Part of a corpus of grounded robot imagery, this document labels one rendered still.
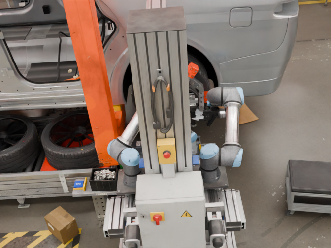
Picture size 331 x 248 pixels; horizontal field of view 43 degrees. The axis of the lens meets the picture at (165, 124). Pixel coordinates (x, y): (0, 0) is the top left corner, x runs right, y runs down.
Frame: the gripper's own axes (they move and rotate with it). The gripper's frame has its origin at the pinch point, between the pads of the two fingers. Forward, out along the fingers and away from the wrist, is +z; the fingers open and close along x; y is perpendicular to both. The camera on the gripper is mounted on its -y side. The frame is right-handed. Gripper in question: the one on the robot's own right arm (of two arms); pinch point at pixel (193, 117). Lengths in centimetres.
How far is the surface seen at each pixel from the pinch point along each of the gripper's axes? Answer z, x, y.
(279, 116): -98, -103, -82
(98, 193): 76, 37, -39
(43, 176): 127, 6, -46
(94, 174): 78, 29, -27
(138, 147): 48, -16, -40
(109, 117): 62, 16, 16
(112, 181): 64, 37, -28
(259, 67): -57, -35, 20
